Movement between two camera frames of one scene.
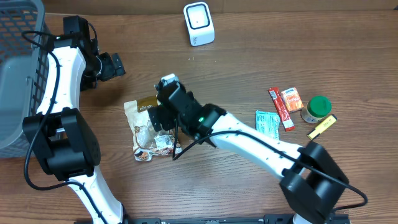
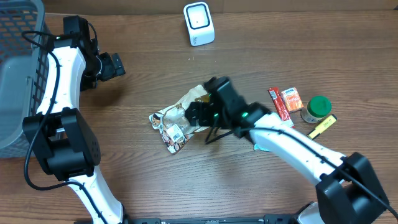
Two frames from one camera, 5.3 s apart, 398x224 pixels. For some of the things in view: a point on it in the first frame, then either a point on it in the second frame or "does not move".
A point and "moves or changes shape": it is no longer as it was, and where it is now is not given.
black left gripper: [109, 71] does not move
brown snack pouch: [147, 140] moves or changes shape
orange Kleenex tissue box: [292, 99] does not move
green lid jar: [318, 107] does not move
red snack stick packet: [280, 108] does not move
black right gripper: [161, 116] → [199, 112]
